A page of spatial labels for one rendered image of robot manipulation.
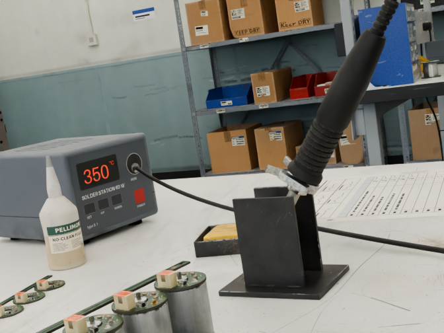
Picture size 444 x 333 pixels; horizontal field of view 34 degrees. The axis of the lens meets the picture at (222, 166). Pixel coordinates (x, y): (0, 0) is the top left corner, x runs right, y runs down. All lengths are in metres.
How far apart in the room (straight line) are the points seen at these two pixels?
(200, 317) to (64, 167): 0.38
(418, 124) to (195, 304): 4.10
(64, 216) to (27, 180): 0.12
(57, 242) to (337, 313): 0.29
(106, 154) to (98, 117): 5.20
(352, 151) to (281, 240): 4.09
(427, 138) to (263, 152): 1.08
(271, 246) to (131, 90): 5.25
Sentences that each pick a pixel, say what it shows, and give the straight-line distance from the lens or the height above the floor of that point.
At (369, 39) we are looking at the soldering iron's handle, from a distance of 0.45.
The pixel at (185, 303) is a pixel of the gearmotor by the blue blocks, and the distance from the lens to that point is 0.33.
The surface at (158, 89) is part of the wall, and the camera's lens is 5.59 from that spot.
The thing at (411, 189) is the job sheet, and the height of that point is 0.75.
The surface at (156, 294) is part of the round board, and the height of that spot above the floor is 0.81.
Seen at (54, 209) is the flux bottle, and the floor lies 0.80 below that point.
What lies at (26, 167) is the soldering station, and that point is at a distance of 0.74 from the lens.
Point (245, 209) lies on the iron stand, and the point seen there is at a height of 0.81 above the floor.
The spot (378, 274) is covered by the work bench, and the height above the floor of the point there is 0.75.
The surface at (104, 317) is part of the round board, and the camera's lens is 0.31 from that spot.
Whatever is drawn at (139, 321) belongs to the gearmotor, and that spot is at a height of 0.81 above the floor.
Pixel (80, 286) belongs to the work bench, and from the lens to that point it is 0.59.
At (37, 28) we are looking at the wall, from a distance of 6.23.
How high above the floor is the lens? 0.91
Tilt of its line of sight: 9 degrees down
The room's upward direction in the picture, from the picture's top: 9 degrees counter-clockwise
